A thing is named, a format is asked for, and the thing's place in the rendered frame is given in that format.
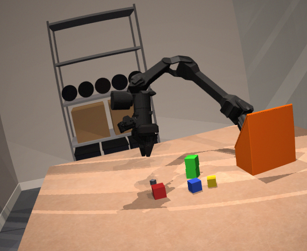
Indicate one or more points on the yellow block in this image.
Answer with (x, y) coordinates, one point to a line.
(211, 181)

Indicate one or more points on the blue cube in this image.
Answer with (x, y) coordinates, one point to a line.
(194, 185)

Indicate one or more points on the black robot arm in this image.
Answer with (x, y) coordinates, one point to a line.
(137, 94)

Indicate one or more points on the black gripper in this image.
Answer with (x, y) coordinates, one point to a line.
(145, 131)

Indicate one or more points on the green block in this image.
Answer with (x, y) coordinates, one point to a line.
(192, 173)
(191, 161)

